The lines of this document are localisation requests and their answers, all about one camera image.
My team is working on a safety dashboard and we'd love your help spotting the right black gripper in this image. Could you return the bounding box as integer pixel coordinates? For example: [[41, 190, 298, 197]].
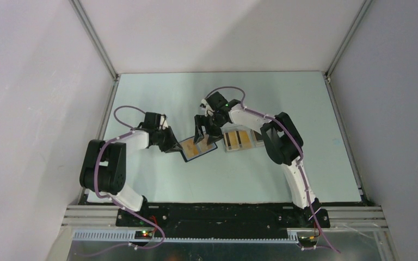
[[193, 115, 226, 146]]

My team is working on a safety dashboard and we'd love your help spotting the black card holder wallet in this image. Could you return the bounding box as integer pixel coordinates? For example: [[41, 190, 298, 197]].
[[180, 134, 218, 163]]

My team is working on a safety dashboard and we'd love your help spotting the orange credit card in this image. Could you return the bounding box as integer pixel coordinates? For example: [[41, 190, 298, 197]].
[[198, 139, 216, 153], [223, 130, 254, 152], [180, 139, 200, 160]]

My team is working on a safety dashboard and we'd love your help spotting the clear plastic card tray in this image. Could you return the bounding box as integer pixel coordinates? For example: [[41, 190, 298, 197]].
[[222, 125, 264, 152]]

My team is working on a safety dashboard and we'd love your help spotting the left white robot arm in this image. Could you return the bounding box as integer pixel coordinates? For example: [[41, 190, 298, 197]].
[[79, 112, 183, 227]]

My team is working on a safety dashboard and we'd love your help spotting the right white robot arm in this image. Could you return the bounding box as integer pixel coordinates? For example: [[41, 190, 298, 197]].
[[193, 91, 321, 227]]

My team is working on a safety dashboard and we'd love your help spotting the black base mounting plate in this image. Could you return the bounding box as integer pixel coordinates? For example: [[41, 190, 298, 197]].
[[115, 203, 330, 240]]

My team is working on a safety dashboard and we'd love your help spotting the left controller board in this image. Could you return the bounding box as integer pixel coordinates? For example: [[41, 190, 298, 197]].
[[134, 230, 154, 240]]

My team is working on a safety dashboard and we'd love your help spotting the controller board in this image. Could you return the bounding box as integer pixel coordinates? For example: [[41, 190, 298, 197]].
[[297, 235, 319, 251], [134, 230, 154, 240]]

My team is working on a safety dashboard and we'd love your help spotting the right controller board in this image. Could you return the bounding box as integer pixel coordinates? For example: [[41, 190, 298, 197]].
[[297, 235, 319, 251]]

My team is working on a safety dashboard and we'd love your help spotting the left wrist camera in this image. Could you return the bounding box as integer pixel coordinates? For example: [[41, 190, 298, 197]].
[[159, 114, 169, 129]]

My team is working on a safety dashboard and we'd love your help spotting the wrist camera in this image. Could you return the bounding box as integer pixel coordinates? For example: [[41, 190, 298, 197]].
[[200, 99, 208, 109], [159, 114, 169, 129]]

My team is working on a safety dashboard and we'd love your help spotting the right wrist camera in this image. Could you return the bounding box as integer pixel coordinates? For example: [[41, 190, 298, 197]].
[[200, 99, 208, 109]]

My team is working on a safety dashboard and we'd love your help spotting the left aluminium frame post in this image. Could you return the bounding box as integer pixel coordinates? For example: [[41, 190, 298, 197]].
[[69, 0, 119, 81]]

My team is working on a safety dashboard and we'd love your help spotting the aluminium frame post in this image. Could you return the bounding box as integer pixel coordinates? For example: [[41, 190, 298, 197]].
[[69, 0, 119, 81], [324, 0, 374, 81]]

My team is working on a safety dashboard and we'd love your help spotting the right aluminium frame post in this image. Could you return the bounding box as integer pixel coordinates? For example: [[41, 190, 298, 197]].
[[324, 0, 374, 81]]

